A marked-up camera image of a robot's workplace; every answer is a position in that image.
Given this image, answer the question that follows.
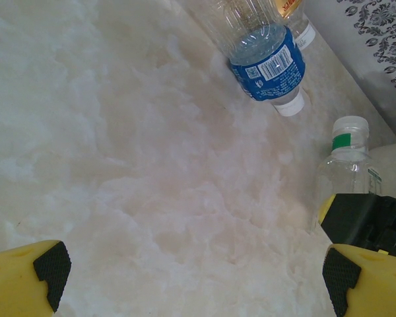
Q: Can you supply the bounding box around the clear bottle green neck band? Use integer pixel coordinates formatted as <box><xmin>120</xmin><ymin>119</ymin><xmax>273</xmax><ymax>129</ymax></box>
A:
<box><xmin>315</xmin><ymin>115</ymin><xmax>385</xmax><ymax>237</ymax></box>

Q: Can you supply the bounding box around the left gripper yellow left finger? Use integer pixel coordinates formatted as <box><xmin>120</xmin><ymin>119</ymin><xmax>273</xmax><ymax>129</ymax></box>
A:
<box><xmin>0</xmin><ymin>240</ymin><xmax>72</xmax><ymax>317</ymax></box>

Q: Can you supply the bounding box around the clear bottle blue label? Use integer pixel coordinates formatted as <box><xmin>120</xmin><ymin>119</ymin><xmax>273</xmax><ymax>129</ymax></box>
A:
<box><xmin>214</xmin><ymin>0</ymin><xmax>308</xmax><ymax>118</ymax></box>

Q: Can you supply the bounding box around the clear bottle white cap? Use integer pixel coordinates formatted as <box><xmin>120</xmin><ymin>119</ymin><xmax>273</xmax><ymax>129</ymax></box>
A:
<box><xmin>273</xmin><ymin>0</ymin><xmax>317</xmax><ymax>51</ymax></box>

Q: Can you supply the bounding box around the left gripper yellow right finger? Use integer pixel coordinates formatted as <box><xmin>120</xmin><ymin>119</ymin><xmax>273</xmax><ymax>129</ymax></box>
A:
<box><xmin>321</xmin><ymin>244</ymin><xmax>396</xmax><ymax>317</ymax></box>

